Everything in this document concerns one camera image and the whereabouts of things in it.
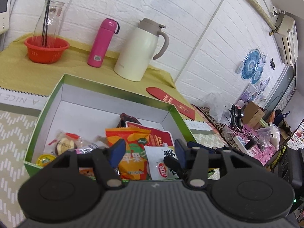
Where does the orange apple snack packet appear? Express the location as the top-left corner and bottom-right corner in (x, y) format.
(105, 128), (151, 180)

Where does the white snack packet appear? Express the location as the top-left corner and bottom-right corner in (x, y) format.
(144, 146), (178, 180)

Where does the red snack packet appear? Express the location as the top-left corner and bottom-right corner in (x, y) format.
(126, 121), (174, 147)

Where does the dark purple snack packet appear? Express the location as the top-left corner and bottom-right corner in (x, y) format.
(117, 113), (141, 128)

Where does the round cookie packet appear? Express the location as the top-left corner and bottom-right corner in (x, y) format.
(44, 130), (83, 156)

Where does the red envelope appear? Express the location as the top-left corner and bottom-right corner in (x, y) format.
(146, 87), (195, 120)

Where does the green cardboard snack box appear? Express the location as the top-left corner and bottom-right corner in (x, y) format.
(24, 74), (195, 176)

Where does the yellow jelly cup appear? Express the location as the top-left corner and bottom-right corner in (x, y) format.
(36, 154), (56, 167)

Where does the brown cardboard box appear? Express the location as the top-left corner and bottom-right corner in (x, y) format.
(242, 101), (265, 129)

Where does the beige patterned table mat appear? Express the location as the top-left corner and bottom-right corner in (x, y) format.
(1, 89), (226, 227)

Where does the pink thermos bottle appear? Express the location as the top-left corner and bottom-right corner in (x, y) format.
(87, 18), (120, 67)

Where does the white thermos jug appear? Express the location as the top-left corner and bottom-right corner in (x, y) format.
(114, 18), (169, 82)

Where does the blue paper fan decoration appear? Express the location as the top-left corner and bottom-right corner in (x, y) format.
(235, 49), (267, 85)

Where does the red plastic basket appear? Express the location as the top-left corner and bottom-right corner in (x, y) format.
(24, 36), (70, 64)

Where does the yellow green tablecloth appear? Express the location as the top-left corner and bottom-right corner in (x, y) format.
(1, 34), (191, 107)

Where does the black straw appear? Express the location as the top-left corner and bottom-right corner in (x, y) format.
(42, 0), (51, 47)

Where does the white air conditioner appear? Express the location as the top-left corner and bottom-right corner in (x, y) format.
(270, 11), (299, 67)

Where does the white water dispenser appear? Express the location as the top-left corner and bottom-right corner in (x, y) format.
(1, 0), (16, 51)

